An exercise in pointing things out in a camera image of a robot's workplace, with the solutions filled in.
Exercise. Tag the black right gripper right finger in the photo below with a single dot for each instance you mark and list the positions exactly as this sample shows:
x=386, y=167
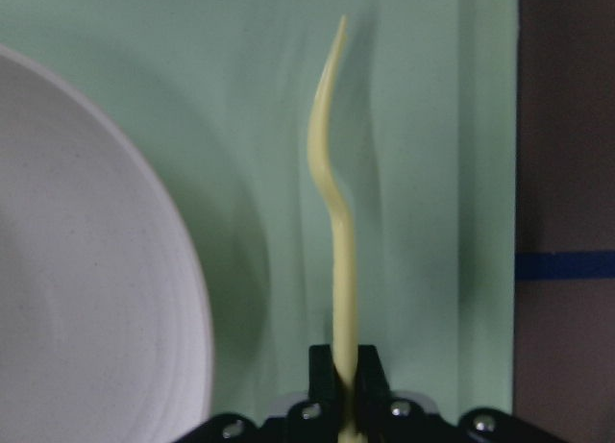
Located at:
x=382, y=415

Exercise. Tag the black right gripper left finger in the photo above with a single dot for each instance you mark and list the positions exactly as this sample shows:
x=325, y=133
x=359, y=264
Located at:
x=317, y=417

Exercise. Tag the light green plastic tray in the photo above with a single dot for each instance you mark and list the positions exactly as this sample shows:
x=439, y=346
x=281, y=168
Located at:
x=215, y=95

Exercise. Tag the beige round plate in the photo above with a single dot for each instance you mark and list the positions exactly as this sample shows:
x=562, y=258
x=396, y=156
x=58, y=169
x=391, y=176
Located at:
x=105, y=326

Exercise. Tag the yellow plastic fork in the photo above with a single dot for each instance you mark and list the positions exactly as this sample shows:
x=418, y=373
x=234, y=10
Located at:
x=344, y=264

